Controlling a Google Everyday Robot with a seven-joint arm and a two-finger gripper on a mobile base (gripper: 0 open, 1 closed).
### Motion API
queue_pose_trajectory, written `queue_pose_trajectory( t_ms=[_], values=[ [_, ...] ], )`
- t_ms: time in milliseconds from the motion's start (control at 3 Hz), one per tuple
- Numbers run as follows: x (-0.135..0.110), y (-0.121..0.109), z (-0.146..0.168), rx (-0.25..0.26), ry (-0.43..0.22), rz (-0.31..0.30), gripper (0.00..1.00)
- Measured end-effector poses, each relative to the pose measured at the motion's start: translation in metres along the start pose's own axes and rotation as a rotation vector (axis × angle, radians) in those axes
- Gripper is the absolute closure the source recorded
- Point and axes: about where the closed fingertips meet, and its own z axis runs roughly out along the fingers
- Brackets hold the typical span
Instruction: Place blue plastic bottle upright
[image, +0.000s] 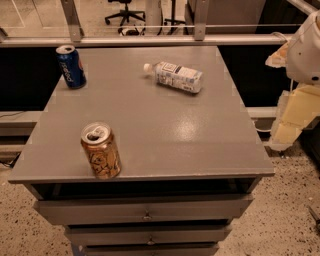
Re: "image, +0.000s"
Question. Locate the grey drawer cabinet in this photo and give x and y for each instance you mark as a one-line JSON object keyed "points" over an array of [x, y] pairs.
{"points": [[171, 143]]}

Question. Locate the metal railing frame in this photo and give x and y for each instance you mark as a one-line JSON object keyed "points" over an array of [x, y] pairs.
{"points": [[44, 23]]}

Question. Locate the blue Pepsi soda can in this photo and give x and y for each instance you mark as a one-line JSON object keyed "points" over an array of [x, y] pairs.
{"points": [[71, 67]]}

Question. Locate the clear plastic water bottle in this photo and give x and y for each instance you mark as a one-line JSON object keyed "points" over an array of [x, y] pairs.
{"points": [[175, 76]]}

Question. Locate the top grey drawer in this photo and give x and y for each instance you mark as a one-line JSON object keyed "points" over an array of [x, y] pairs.
{"points": [[143, 210]]}

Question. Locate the middle grey drawer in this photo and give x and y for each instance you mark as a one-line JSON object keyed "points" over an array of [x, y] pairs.
{"points": [[148, 235]]}

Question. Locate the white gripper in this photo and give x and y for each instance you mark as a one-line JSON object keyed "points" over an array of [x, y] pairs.
{"points": [[305, 55]]}

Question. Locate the gold orange soda can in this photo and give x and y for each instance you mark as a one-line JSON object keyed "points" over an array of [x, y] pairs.
{"points": [[98, 142]]}

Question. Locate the bottom grey drawer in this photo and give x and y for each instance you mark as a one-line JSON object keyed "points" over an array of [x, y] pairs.
{"points": [[201, 249]]}

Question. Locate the black office chair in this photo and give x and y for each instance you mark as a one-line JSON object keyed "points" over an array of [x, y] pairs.
{"points": [[125, 13]]}

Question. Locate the grey drawer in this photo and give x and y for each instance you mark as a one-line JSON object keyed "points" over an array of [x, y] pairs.
{"points": [[148, 235], [143, 210], [201, 249]]}

